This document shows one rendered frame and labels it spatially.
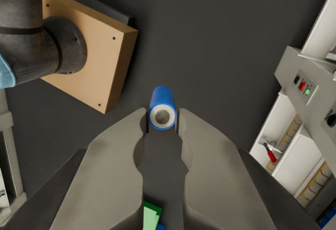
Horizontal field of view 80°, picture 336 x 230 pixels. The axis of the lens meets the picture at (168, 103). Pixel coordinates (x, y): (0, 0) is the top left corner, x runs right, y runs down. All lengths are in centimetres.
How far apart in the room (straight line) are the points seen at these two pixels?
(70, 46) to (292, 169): 66
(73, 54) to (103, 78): 12
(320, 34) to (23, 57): 70
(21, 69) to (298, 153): 64
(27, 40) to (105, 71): 24
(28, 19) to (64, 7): 20
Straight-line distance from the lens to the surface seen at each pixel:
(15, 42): 60
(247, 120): 81
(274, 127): 65
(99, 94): 77
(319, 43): 60
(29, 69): 63
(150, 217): 126
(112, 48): 68
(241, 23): 72
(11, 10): 58
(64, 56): 70
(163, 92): 15
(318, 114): 40
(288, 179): 49
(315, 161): 47
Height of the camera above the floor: 72
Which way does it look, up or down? 61 degrees down
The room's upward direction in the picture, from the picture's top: 142 degrees counter-clockwise
